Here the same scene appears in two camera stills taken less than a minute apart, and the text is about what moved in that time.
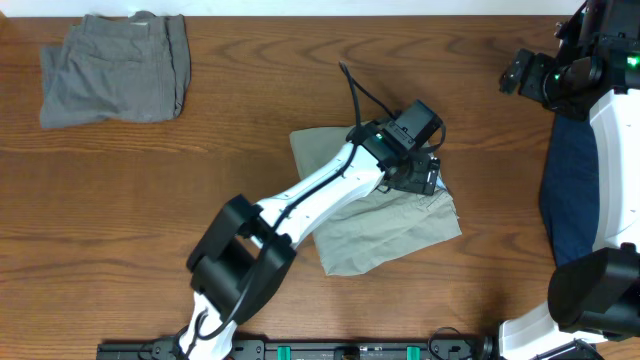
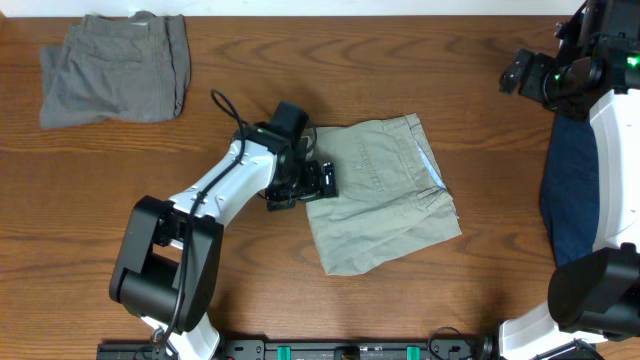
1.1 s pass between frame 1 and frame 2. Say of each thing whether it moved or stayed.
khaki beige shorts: stayed
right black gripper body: stayed
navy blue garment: stayed
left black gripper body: moved
